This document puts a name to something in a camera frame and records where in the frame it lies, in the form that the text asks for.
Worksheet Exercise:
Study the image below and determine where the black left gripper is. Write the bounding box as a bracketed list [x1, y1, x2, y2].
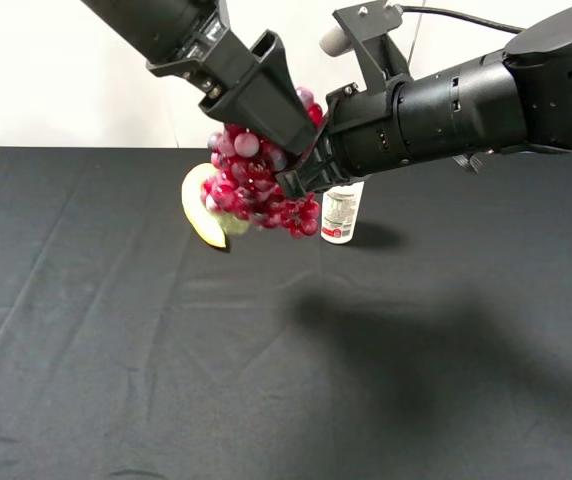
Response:
[147, 1, 317, 155]

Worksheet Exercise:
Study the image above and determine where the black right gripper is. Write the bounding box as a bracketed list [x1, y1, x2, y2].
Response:
[276, 82, 406, 199]

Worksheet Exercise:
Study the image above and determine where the red grape bunch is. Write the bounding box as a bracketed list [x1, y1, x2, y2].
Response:
[201, 85, 325, 240]

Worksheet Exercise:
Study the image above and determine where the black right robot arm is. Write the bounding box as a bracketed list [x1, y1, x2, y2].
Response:
[277, 1, 572, 198]

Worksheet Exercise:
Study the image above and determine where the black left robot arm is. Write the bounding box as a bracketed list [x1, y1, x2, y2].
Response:
[84, 0, 317, 155]

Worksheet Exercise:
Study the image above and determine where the white plastic bottle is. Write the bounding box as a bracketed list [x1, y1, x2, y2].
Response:
[321, 182, 364, 245]

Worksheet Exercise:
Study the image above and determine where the yellow banana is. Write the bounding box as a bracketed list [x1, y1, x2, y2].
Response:
[181, 163, 227, 249]

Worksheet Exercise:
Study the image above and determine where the black tablecloth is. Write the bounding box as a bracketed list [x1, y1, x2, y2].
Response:
[0, 147, 572, 479]

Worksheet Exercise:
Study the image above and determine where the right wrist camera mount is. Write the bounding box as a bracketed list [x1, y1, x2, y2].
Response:
[319, 1, 410, 94]

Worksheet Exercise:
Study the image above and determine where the black cable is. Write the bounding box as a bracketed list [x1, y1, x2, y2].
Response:
[398, 4, 525, 35]

